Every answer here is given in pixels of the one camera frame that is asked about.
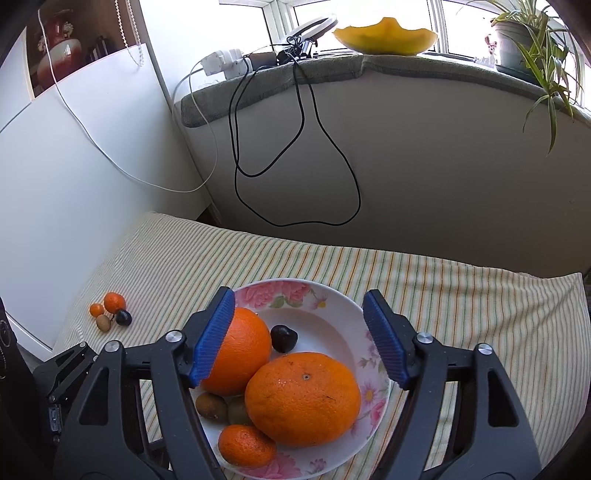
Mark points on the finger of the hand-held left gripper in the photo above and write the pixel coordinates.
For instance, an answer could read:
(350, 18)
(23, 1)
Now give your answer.
(69, 367)

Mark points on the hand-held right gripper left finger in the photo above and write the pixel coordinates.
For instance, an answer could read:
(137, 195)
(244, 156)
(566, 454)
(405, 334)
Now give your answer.
(212, 346)

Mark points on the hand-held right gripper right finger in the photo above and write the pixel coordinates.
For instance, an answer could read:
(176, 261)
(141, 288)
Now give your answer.
(385, 341)

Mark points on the large smooth orange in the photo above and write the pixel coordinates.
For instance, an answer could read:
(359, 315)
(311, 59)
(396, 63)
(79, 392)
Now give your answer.
(244, 350)

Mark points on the small brown kiwi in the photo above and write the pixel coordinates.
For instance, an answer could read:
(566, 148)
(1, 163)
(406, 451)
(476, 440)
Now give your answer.
(103, 323)
(236, 410)
(211, 406)

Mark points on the floral white plate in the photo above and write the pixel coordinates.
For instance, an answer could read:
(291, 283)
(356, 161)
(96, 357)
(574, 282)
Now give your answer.
(323, 323)

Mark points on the dark plum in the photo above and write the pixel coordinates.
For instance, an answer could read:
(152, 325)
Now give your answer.
(283, 339)

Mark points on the small mandarin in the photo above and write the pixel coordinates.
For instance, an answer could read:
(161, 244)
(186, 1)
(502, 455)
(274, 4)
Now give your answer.
(114, 301)

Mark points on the large mandarin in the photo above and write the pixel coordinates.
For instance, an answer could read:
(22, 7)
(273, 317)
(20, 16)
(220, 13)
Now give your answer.
(302, 399)

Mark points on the medium mandarin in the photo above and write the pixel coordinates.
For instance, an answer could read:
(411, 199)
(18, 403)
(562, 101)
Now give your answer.
(246, 445)

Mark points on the tiny orange kumquat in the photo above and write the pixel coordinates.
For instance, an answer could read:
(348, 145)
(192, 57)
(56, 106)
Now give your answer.
(96, 309)

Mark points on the striped blanket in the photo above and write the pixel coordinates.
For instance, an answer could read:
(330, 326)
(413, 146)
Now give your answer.
(415, 277)

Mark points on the dark cherry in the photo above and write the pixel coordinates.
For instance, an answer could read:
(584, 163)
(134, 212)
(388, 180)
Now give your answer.
(123, 317)

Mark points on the grey windowsill mat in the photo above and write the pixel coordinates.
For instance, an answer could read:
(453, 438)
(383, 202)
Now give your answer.
(277, 87)

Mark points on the white power strip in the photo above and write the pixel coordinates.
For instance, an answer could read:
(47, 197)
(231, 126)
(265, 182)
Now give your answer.
(217, 62)

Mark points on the black power adapter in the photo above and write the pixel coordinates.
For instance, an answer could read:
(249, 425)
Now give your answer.
(263, 60)

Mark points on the yellow wavy bowl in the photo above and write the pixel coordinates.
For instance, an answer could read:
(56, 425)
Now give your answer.
(383, 41)

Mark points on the red patterned vase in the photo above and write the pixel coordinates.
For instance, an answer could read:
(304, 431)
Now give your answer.
(60, 60)

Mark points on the small figurine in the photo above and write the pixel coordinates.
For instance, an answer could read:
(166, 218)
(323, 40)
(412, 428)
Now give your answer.
(491, 48)

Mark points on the dark books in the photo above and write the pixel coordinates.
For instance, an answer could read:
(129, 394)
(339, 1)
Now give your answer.
(99, 48)

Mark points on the spider plant in grey pot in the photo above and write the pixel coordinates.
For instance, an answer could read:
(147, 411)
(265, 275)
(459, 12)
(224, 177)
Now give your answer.
(510, 46)

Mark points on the white window frame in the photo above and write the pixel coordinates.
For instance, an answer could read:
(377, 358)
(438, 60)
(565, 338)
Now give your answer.
(277, 18)

